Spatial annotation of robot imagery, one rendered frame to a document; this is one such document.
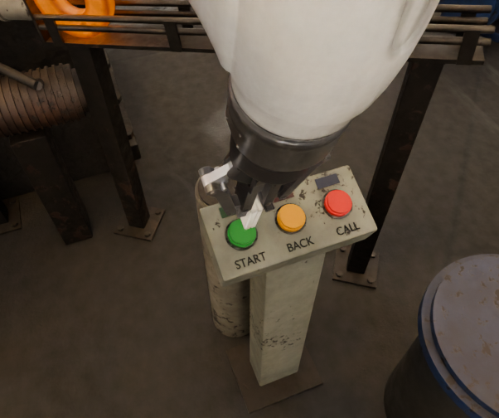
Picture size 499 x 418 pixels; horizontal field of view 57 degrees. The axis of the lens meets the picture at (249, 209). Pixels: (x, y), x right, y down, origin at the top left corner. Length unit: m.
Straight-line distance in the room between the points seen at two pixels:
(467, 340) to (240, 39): 0.67
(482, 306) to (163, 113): 1.30
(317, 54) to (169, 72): 1.78
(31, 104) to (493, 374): 0.99
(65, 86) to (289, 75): 0.89
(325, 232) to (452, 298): 0.28
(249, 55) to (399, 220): 1.27
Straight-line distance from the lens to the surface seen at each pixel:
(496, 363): 0.83
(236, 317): 1.11
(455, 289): 0.86
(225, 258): 0.63
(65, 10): 1.00
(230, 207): 0.48
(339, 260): 1.34
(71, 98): 1.09
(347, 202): 0.68
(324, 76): 0.23
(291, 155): 0.32
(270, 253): 0.64
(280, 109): 0.26
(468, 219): 1.56
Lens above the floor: 1.12
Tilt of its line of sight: 51 degrees down
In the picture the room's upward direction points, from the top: straight up
